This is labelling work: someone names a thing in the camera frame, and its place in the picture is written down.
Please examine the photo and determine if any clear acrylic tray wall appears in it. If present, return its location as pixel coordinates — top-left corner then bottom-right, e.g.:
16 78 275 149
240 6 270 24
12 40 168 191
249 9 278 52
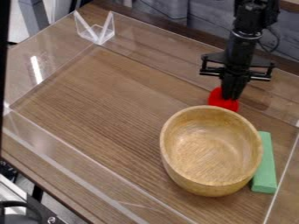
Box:
3 6 299 224

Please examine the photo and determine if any wooden bowl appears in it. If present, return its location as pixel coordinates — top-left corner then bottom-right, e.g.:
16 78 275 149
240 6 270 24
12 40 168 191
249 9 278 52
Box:
159 105 263 197

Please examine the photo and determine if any black metal bracket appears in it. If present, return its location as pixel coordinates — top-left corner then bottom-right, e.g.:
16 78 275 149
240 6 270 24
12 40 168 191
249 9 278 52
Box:
25 195 67 224

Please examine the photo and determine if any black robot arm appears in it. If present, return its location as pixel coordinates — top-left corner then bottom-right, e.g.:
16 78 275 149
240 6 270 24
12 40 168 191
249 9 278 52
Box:
200 0 279 101

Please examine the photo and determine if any black cable bottom left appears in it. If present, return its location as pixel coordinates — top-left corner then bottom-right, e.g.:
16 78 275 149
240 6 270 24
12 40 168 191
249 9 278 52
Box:
0 200 40 224

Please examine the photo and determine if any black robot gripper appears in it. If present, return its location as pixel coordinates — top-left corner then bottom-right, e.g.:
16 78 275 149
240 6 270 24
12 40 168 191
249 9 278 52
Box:
200 52 276 100

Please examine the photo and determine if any green rectangular block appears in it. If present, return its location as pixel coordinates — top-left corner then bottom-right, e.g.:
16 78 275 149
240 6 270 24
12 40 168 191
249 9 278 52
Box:
251 131 276 194

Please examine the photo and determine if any clear acrylic corner bracket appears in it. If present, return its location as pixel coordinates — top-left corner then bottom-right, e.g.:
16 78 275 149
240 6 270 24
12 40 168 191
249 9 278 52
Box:
73 10 116 46

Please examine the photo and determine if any red felt strawberry toy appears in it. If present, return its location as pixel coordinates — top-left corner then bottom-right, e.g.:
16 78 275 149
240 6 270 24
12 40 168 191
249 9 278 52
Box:
208 87 239 112

